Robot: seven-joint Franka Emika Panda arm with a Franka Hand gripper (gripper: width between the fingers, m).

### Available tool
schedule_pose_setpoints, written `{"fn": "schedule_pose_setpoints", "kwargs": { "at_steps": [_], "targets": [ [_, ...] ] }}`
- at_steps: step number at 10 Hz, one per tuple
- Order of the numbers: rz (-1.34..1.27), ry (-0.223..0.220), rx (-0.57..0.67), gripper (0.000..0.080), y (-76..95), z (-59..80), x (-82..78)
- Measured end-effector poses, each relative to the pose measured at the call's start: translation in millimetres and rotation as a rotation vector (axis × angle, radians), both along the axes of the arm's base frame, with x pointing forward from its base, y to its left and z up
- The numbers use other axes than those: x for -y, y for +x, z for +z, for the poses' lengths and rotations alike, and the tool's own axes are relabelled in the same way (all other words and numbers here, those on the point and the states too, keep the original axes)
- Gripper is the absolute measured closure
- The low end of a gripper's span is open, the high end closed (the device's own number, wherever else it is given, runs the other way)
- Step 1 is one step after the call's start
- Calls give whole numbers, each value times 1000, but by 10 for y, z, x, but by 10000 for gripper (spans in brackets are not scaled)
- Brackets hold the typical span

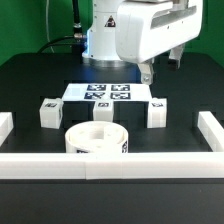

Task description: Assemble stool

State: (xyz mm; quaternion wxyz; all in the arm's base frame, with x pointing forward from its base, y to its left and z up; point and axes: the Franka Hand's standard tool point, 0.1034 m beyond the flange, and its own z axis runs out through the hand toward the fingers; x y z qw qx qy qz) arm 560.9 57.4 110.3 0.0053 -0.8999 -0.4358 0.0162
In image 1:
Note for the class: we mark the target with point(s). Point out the white front fence bar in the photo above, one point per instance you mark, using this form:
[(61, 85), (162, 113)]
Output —
[(88, 166)]

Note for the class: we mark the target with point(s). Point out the white right fence piece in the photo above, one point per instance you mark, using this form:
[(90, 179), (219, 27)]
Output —
[(211, 130)]

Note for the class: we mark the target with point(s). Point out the white fence piece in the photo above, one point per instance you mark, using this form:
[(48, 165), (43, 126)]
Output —
[(6, 125), (211, 130)]

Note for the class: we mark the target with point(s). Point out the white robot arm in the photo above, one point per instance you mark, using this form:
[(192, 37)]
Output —
[(101, 48)]

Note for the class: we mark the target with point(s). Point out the white fiducial marker sheet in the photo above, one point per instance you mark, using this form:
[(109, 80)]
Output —
[(116, 92)]

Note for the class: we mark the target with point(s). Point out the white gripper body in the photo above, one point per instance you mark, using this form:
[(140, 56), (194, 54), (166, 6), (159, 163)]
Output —
[(146, 29)]

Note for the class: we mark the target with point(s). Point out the white left fence piece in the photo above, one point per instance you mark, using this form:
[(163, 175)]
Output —
[(6, 125)]

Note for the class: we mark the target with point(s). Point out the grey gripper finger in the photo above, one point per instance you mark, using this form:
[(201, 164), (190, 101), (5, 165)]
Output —
[(147, 71), (175, 56)]

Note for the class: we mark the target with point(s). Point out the white round stool seat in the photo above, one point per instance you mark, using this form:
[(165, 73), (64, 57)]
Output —
[(96, 137)]

